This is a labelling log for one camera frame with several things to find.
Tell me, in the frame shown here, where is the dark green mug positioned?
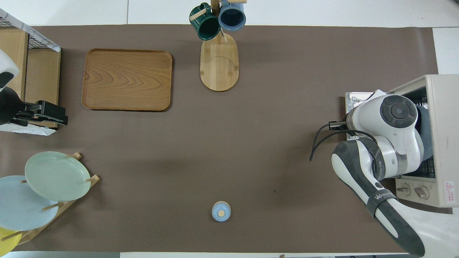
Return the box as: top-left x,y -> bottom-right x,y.
189,3 -> 221,41

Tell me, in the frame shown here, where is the wooden stepped shelf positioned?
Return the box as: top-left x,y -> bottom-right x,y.
0,27 -> 61,129

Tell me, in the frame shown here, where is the yellow plate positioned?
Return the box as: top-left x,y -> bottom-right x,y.
0,226 -> 22,255

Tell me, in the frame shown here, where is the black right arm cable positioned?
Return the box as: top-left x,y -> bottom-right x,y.
309,121 -> 377,162

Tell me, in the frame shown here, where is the wooden serving tray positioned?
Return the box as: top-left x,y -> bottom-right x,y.
81,49 -> 173,111

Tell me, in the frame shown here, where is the wooden plate rack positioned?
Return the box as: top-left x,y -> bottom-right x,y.
0,152 -> 100,248

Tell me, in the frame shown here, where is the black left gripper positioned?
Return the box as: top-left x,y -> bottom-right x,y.
0,86 -> 68,129

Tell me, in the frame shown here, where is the small light blue plate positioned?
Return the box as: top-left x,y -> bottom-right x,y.
416,106 -> 434,162

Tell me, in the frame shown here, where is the brown table mat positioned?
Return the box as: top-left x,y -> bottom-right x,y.
0,24 -> 439,253

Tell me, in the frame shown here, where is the wooden mug tree stand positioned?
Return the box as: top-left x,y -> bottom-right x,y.
189,0 -> 248,92

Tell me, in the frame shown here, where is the pale green plate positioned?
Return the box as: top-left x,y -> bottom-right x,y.
25,151 -> 91,201

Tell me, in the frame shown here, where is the blue mug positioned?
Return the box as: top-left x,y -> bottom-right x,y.
218,0 -> 247,32

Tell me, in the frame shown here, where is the white patterned cloth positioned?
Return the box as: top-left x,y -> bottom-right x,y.
0,9 -> 61,52

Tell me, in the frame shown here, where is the black wire basket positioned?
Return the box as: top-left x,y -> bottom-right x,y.
0,16 -> 49,51

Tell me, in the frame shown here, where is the large light blue plate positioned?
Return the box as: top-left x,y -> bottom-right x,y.
0,175 -> 59,231

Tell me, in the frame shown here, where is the white toaster oven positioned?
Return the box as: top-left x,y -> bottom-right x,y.
345,74 -> 459,208

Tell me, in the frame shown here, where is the glass oven door with handle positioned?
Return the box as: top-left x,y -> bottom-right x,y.
345,92 -> 375,141

